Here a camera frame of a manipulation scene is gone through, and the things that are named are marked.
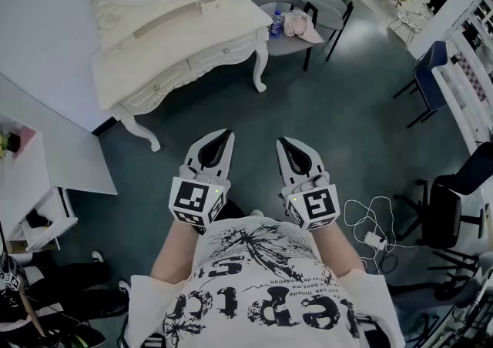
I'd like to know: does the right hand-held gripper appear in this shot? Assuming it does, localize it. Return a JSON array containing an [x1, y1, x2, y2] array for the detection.
[[275, 136, 340, 233]]

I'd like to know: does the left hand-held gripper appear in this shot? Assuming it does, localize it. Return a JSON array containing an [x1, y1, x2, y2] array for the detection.
[[168, 129, 236, 231]]

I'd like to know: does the white ornate dressing table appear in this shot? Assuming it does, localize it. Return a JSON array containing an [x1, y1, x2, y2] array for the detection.
[[82, 0, 274, 153]]

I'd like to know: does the person's left forearm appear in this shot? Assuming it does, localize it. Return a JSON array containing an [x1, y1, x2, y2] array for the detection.
[[149, 219, 209, 284]]

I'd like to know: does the person's right forearm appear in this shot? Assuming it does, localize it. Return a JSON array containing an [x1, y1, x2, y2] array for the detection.
[[310, 221, 367, 278]]

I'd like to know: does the white table drawer with knob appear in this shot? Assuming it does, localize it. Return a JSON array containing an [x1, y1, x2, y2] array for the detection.
[[126, 65, 192, 109], [188, 36, 257, 72]]

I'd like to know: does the white shelf unit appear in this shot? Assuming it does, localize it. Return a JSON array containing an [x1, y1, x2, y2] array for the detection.
[[0, 115, 78, 253]]

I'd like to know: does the white power adapter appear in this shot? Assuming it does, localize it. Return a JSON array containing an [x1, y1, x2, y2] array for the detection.
[[364, 231, 387, 251]]

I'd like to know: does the person's white printed t-shirt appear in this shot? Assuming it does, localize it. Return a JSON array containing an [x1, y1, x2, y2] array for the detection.
[[122, 217, 405, 348]]

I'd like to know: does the pink cloth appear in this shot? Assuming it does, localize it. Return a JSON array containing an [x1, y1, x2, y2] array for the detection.
[[283, 9, 325, 44]]

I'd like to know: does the blue label water bottle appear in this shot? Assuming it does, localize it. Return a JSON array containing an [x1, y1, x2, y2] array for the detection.
[[268, 9, 286, 39]]

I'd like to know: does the white partition board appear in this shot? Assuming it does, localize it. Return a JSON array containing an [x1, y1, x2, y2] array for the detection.
[[0, 72, 119, 196]]

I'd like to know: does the blue chair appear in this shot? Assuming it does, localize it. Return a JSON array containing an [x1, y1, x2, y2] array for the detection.
[[392, 40, 450, 130]]

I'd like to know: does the black office chair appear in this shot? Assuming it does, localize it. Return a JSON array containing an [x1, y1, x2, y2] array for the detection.
[[392, 142, 493, 263]]

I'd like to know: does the small white round table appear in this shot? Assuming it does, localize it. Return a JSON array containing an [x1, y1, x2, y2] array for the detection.
[[388, 7, 431, 45]]

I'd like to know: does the pink box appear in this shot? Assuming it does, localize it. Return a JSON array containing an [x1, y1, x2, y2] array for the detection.
[[7, 125, 39, 163]]

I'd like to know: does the white cable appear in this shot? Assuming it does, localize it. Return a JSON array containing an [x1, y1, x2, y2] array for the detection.
[[343, 196, 421, 263]]

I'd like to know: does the black cable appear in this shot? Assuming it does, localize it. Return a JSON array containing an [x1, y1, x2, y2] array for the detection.
[[371, 249, 400, 274]]

